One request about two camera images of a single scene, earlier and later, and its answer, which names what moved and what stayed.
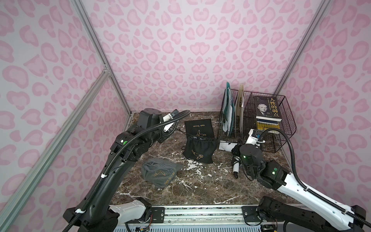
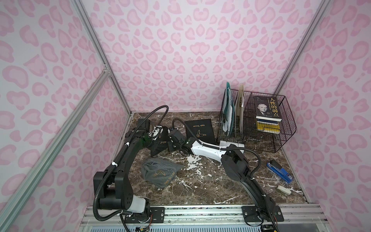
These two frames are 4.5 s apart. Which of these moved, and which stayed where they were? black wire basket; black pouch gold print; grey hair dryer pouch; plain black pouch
Moved: plain black pouch
Stayed: grey hair dryer pouch; black wire basket; black pouch gold print
